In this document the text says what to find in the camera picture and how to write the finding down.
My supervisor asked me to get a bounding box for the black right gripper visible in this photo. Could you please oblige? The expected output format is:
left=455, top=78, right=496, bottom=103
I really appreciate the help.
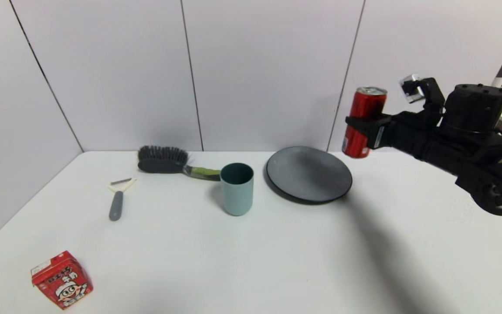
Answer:
left=345, top=110, right=428, bottom=160

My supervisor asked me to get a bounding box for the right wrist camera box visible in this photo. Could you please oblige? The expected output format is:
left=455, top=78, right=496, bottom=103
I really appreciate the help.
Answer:
left=399, top=74, right=446, bottom=116

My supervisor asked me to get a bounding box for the red cartoon milk carton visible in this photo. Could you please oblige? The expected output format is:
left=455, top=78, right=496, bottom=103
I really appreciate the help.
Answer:
left=31, top=250, right=94, bottom=310

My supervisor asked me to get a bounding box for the black brush green handle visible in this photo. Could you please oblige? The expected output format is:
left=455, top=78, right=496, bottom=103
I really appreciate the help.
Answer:
left=137, top=146, right=222, bottom=182

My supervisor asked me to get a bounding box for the gray round plate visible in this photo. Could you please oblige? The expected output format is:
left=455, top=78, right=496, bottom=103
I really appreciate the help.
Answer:
left=265, top=146, right=353, bottom=205

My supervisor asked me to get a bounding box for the teal plastic cup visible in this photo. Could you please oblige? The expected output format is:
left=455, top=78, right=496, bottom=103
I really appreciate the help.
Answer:
left=220, top=163, right=254, bottom=217

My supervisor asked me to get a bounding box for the red soda can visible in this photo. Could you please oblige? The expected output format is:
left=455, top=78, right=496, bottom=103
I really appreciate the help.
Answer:
left=342, top=86, right=388, bottom=159

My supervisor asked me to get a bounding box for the grey handled peeler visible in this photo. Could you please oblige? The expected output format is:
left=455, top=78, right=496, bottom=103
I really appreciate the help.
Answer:
left=108, top=177, right=138, bottom=222

